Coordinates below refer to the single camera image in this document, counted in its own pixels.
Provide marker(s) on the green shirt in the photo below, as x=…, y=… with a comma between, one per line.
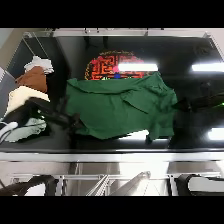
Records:
x=123, y=103

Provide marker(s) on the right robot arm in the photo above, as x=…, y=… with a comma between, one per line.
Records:
x=206, y=100

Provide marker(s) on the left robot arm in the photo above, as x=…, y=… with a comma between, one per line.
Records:
x=40, y=110

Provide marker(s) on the brown garment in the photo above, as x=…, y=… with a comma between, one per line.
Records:
x=35, y=80

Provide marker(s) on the grey garment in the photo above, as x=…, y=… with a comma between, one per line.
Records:
x=41, y=63

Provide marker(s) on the pale green garment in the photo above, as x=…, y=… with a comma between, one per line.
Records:
x=28, y=131

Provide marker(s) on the cream garment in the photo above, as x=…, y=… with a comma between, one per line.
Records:
x=21, y=96

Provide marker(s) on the silver frame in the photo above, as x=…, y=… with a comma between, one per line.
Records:
x=113, y=166

